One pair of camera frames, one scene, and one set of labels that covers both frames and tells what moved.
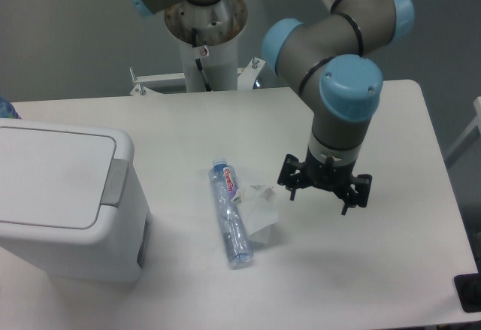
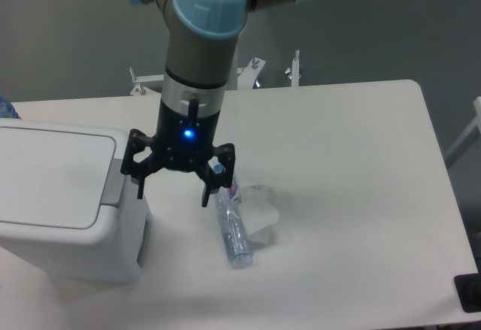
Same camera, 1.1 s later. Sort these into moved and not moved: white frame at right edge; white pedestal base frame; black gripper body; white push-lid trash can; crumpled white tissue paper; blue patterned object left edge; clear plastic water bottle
Moved: black gripper body
Not moved: crumpled white tissue paper; white push-lid trash can; blue patterned object left edge; white pedestal base frame; clear plastic water bottle; white frame at right edge
